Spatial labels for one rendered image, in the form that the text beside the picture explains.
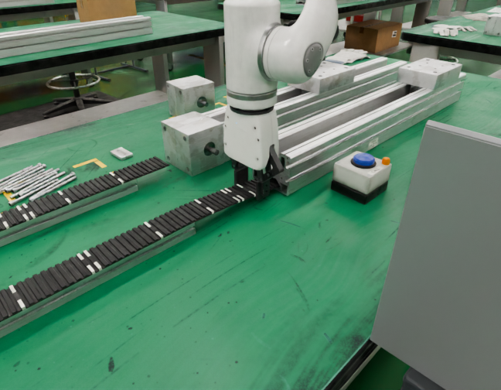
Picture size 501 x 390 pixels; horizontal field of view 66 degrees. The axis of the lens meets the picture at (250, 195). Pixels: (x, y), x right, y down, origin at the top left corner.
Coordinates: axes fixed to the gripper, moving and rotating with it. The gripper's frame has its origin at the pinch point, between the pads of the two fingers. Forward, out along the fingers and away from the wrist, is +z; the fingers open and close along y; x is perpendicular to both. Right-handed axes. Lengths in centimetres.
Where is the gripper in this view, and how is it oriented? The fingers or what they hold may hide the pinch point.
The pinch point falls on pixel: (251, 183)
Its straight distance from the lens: 73.8
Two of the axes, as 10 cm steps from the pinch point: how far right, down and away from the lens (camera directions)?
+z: 0.0, 8.4, 5.4
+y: 6.9, 3.9, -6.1
